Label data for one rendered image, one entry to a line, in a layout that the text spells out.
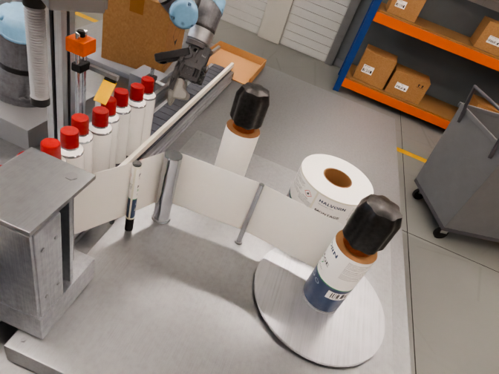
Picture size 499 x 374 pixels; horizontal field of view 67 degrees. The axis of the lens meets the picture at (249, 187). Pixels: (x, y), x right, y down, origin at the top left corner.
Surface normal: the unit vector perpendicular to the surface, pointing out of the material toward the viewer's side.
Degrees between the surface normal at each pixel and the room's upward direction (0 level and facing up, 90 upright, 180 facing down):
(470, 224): 93
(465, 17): 90
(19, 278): 90
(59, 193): 0
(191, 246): 0
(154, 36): 90
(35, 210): 0
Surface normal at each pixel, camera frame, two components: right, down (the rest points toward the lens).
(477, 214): 0.00, 0.68
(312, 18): -0.29, 0.54
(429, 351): 0.29, -0.73
